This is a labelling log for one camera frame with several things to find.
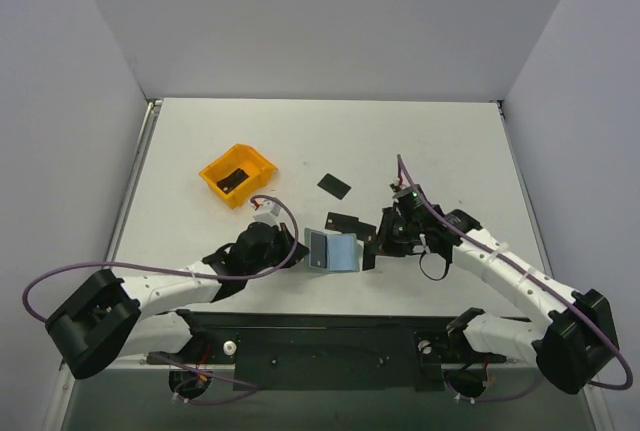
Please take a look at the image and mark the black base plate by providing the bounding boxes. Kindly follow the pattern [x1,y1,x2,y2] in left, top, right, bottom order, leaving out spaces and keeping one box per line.
[167,310,505,392]

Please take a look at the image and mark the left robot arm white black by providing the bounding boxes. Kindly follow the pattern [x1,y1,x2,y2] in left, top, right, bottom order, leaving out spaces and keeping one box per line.
[45,222,309,379]

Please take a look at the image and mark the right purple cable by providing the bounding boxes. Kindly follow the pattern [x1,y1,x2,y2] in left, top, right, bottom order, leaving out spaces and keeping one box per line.
[396,153,634,406]

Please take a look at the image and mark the purple cable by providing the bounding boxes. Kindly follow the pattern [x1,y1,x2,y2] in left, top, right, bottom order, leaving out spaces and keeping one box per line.
[22,194,301,406]
[396,153,634,406]

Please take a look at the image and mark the aluminium rail frame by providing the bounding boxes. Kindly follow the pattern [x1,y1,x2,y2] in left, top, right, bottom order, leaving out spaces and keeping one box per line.
[42,98,601,431]

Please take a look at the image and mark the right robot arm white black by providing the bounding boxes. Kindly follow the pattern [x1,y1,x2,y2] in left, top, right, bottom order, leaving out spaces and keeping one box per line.
[378,187,619,394]

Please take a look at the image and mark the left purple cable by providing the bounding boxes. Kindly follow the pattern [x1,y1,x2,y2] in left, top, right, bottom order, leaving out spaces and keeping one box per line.
[22,194,301,406]

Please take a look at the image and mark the yellow plastic bin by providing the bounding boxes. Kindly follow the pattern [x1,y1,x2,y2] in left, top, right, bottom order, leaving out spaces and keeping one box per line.
[199,144,278,209]

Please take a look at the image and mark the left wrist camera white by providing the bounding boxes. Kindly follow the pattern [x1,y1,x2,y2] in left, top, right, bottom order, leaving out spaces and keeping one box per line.
[250,199,281,227]

